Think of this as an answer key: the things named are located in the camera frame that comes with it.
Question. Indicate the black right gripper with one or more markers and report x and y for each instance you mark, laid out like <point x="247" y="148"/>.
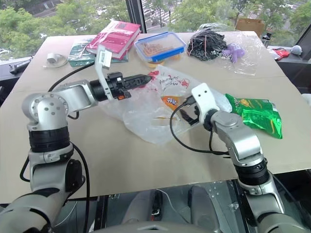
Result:
<point x="196" y="116"/>

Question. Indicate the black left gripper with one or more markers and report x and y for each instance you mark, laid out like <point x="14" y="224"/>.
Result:
<point x="116" y="85"/>

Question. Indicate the clear printed plastic bag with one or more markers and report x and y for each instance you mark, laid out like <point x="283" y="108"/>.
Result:
<point x="145" y="121"/>

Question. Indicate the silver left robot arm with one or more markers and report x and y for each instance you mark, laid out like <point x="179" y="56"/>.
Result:
<point x="73" y="93"/>

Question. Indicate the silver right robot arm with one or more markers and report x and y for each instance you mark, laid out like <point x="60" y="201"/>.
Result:
<point x="243" y="140"/>

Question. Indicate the green snack bag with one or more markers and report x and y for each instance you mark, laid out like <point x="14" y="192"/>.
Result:
<point x="257" y="114"/>

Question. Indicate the clear crumpled plastic bag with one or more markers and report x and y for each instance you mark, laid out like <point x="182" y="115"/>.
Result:
<point x="250" y="55"/>

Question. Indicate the orange snack packet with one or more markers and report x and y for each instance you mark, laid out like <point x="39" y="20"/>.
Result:
<point x="170" y="102"/>

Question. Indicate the yellow round lid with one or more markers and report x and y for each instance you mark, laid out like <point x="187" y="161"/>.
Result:
<point x="151" y="64"/>

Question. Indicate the blue-lidded clear food container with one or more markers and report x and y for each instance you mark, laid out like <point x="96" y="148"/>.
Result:
<point x="159" y="46"/>

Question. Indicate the pink book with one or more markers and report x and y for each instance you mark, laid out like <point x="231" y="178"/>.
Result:
<point x="116" y="38"/>

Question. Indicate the green book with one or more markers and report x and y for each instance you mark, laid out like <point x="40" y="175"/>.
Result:
<point x="77" y="54"/>

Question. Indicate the purple octopus plush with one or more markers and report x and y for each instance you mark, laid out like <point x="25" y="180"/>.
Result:
<point x="234" y="51"/>

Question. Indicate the grey rounded robot legs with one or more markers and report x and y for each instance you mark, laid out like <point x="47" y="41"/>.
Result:
<point x="201" y="208"/>

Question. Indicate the brown cardboard box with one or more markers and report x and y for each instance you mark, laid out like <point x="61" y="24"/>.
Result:
<point x="250" y="25"/>

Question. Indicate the red packet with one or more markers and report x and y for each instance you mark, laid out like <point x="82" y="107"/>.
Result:
<point x="280" y="53"/>

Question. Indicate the black device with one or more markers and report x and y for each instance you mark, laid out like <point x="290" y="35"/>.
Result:
<point x="19" y="66"/>

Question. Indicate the black chair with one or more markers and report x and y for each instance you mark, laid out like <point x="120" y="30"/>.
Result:
<point x="297" y="72"/>

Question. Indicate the grey-blue plush toy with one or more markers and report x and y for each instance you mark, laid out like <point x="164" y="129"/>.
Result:
<point x="296" y="49"/>

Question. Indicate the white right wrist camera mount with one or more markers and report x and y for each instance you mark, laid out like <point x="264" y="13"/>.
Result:
<point x="204" y="97"/>

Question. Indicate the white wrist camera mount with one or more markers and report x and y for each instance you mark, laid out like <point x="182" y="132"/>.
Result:
<point x="204" y="97"/>
<point x="104" y="57"/>

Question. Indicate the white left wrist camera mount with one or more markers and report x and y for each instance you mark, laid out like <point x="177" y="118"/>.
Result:
<point x="104" y="57"/>

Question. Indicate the dark window frame post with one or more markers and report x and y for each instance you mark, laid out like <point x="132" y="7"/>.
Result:
<point x="136" y="14"/>

